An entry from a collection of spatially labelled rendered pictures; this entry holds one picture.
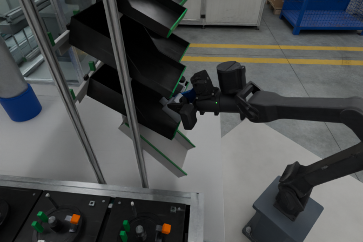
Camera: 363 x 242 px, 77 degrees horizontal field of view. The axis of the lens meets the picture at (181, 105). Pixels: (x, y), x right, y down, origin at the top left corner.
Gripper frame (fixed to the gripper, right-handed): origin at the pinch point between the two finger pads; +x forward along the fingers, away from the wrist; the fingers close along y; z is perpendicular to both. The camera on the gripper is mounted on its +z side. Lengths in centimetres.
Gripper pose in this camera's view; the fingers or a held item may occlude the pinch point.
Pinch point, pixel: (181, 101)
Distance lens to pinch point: 66.3
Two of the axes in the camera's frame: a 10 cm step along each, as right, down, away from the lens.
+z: -2.3, -8.3, -5.0
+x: -8.9, -0.2, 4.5
